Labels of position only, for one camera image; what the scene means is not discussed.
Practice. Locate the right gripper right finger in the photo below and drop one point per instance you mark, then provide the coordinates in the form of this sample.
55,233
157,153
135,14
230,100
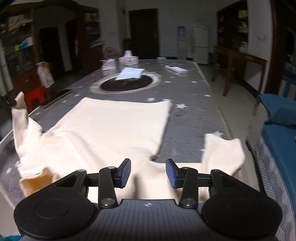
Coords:
187,179

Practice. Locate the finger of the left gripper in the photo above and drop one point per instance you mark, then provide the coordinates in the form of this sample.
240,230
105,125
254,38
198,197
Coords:
7,103

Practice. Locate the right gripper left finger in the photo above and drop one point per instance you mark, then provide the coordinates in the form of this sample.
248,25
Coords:
111,178

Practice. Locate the cream sweatshirt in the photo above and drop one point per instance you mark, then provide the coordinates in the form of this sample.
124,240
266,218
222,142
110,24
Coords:
93,135

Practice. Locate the red plastic stool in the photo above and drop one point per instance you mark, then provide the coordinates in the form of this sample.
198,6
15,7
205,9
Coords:
40,94

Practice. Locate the white paper bag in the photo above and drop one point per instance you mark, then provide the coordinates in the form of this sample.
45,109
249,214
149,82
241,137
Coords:
44,74

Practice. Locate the black smartphone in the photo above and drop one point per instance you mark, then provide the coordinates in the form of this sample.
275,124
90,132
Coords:
55,98

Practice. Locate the dark wooden shelf cabinet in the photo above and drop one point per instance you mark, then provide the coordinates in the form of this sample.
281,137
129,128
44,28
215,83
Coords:
64,36

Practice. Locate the round hotpot stove inset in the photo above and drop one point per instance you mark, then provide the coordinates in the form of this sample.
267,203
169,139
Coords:
108,84

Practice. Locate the blue sofa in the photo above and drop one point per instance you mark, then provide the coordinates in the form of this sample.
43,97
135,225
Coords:
273,150

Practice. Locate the white tissue sheet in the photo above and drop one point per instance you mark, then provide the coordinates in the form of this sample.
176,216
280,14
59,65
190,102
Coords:
130,73

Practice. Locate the white remote control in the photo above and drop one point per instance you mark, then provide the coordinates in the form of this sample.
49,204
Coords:
176,69

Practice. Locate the blue pillow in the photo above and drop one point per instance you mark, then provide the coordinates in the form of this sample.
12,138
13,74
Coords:
281,110

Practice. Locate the pink electric fan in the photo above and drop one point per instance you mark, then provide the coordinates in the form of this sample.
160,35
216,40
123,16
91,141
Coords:
110,52

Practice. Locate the pink tissue box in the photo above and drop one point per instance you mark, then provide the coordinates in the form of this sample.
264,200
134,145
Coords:
128,59

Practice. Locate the small clear container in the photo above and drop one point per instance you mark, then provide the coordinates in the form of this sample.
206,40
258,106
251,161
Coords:
161,58

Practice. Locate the water dispenser with blue bottle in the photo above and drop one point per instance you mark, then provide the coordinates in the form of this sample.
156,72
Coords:
181,43

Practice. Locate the brown wooden side table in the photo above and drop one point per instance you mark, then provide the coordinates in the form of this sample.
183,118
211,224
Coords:
235,71

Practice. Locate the white refrigerator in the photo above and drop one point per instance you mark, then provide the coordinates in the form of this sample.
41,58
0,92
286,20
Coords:
201,43

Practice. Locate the dark wooden door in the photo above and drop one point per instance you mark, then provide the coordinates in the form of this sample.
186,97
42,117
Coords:
144,33

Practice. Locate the dark display cabinet right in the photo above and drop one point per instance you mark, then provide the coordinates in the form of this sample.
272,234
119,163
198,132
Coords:
232,26

